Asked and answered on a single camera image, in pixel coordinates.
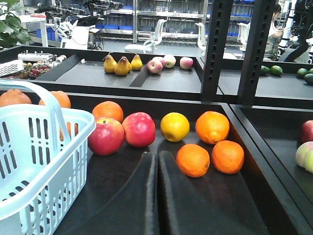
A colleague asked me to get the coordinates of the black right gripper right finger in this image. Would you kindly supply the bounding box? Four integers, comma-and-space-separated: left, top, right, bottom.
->
157, 151, 268, 235

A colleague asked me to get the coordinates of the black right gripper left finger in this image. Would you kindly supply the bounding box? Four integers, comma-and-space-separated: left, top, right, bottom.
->
55, 152, 159, 235

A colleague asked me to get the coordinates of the light blue plastic basket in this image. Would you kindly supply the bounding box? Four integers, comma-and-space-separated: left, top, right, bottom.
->
0, 80, 96, 235

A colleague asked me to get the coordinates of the orange behind apples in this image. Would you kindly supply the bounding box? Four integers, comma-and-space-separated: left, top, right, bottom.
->
92, 101, 124, 123

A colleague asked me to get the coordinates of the small orange front left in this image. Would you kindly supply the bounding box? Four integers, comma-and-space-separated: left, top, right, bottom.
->
176, 144, 210, 178

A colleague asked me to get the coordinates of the small orange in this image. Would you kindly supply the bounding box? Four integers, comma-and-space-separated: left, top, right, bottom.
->
59, 122, 78, 141
176, 144, 210, 178
211, 141, 245, 174

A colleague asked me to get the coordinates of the small orange front right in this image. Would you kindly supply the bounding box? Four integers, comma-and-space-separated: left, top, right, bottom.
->
211, 141, 245, 174

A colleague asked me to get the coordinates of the red apple left pair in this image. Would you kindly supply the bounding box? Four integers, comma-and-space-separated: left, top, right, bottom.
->
88, 117, 125, 156

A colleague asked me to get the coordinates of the yellow round fruit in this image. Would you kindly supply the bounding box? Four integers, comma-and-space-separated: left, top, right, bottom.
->
160, 112, 190, 142

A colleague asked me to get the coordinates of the large orange right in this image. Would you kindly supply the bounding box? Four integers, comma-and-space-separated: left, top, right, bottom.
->
195, 111, 230, 144

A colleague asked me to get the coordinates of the pink red apple right pair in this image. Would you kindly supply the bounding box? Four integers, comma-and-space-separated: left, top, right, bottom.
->
122, 112, 156, 148

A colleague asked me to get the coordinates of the small orange middle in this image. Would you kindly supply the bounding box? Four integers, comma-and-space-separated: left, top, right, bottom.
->
59, 122, 78, 141

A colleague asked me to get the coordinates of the pale peach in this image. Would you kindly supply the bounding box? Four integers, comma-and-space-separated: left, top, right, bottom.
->
295, 141, 313, 173

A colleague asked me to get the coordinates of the black upper shelf tray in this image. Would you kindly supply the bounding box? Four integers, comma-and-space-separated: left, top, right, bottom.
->
0, 46, 313, 109

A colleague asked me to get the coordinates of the red apple right stand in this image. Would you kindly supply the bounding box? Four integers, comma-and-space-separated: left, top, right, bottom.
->
299, 120, 313, 143

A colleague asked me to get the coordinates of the pink apple upper shelf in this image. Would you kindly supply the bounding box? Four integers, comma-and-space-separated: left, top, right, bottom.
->
147, 60, 163, 74

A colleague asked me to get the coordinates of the yellow brown pear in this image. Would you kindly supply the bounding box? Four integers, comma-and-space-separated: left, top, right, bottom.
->
103, 53, 116, 73
113, 56, 132, 76
131, 54, 143, 71

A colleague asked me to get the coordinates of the white office chair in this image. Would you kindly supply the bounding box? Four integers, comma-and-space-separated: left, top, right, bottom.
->
124, 19, 167, 54

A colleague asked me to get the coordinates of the knobbed orange left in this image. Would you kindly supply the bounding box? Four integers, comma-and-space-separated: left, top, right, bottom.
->
0, 89, 32, 107

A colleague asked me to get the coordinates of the person in white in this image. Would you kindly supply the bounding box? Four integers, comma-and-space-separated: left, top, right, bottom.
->
264, 4, 284, 61

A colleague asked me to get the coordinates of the white electronic device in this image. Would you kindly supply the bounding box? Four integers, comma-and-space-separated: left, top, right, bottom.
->
18, 50, 67, 68

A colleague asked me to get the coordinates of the small red fruit pile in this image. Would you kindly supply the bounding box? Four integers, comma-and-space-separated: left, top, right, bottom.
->
13, 63, 51, 80

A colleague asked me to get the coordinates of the green avocado pile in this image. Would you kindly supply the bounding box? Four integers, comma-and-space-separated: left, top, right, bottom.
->
259, 65, 313, 86

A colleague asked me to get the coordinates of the white perforated tray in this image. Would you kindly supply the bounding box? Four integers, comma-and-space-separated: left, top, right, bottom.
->
0, 59, 24, 77

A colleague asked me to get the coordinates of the potted green plant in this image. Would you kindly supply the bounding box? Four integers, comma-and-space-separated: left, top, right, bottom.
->
0, 0, 30, 50

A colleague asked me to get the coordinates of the black perforated shelf post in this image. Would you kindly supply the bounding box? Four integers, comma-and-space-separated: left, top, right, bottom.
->
200, 0, 233, 101

